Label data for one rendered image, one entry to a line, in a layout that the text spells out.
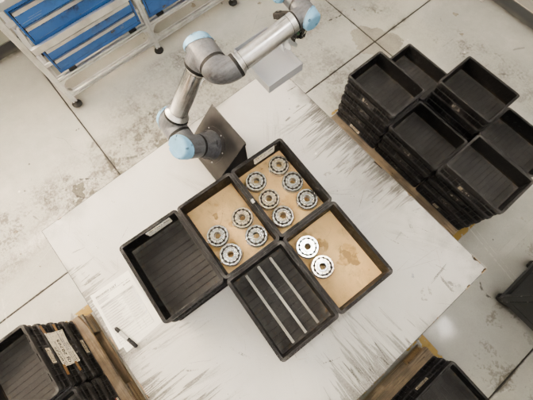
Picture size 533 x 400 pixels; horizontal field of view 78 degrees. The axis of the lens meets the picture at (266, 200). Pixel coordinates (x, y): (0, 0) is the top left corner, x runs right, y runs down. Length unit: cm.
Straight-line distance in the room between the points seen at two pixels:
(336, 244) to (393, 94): 121
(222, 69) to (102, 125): 189
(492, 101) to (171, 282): 224
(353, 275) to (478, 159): 120
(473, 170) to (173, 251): 180
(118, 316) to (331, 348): 102
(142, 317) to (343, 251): 100
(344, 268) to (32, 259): 222
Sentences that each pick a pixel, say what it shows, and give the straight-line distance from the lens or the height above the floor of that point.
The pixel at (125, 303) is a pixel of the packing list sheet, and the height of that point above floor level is 70.
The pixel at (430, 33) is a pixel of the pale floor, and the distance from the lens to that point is 357.
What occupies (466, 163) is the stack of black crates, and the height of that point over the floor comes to 49.
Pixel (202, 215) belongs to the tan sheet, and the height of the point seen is 83.
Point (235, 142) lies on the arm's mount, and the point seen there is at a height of 92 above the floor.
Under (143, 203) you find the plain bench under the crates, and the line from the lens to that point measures 187.
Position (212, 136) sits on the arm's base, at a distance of 168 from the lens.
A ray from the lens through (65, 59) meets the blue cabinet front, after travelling 300.
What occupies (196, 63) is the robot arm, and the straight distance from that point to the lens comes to 139.
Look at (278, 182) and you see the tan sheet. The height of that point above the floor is 83.
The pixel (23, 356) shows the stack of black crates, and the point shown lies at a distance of 230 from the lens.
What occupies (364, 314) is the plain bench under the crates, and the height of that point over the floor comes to 70.
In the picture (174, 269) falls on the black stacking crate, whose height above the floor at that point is 83.
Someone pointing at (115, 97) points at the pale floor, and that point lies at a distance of 317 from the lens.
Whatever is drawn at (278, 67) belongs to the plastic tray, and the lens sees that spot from 169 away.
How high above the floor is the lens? 236
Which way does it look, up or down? 72 degrees down
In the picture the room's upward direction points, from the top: 3 degrees counter-clockwise
